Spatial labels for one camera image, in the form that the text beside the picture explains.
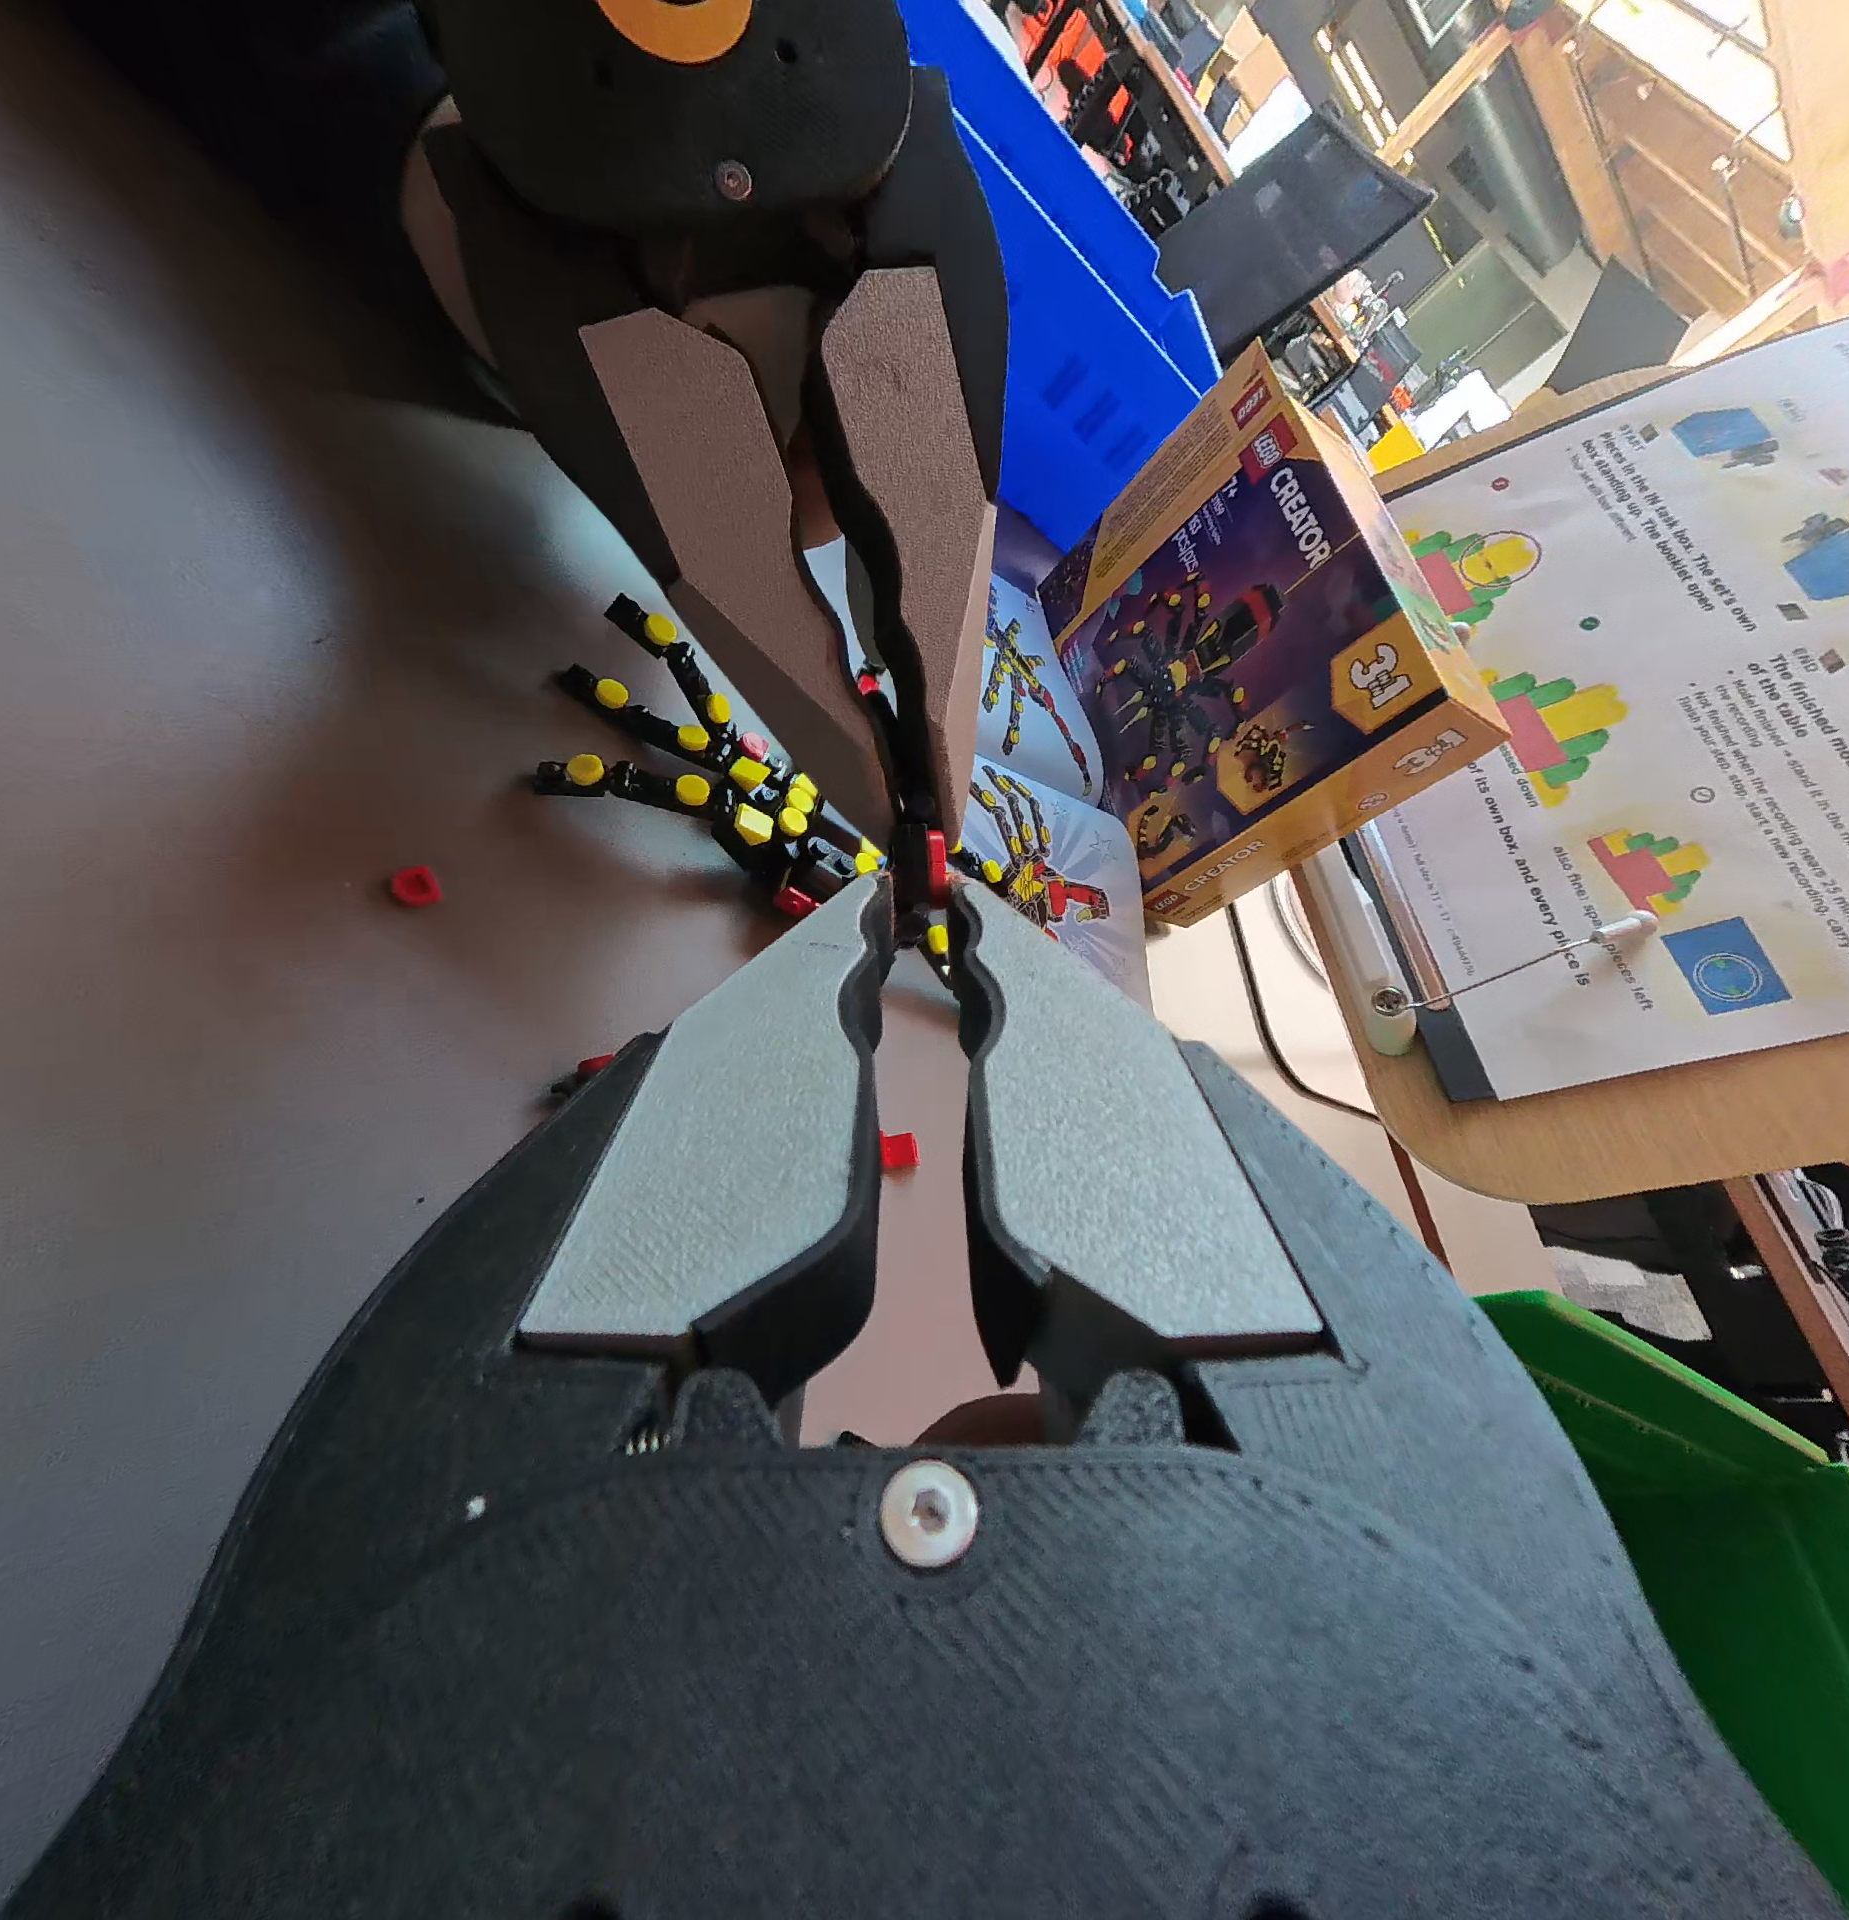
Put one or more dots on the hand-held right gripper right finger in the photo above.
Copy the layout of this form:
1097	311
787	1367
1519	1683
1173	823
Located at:
1135	1185

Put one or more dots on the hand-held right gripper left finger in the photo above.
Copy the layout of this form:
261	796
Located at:
714	1185

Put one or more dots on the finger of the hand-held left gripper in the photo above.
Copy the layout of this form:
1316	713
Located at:
714	496
925	496

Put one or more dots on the black yellow lego spider model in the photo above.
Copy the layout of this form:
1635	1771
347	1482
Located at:
692	788

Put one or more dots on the small red black lego assembly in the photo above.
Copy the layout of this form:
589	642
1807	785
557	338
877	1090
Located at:
936	858

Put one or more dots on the black red lego leg piece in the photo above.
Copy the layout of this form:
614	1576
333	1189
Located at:
594	1067

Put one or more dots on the red angular lego piece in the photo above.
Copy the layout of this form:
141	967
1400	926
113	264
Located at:
902	1153

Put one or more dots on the open lego instruction booklet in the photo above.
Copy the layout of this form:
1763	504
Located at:
1082	839

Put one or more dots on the lego set box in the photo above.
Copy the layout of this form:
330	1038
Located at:
1254	647

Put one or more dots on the red curved lego piece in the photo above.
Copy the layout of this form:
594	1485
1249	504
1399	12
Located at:
414	888

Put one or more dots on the blue storage bin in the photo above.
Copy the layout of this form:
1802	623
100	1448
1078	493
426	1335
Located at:
1075	391

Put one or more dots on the black monitor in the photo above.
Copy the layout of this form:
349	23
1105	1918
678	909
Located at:
1300	224

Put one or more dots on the green storage bin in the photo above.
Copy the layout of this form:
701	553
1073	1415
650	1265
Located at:
1733	1619

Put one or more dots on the wooden board with printed sheet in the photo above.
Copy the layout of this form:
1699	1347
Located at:
1691	675

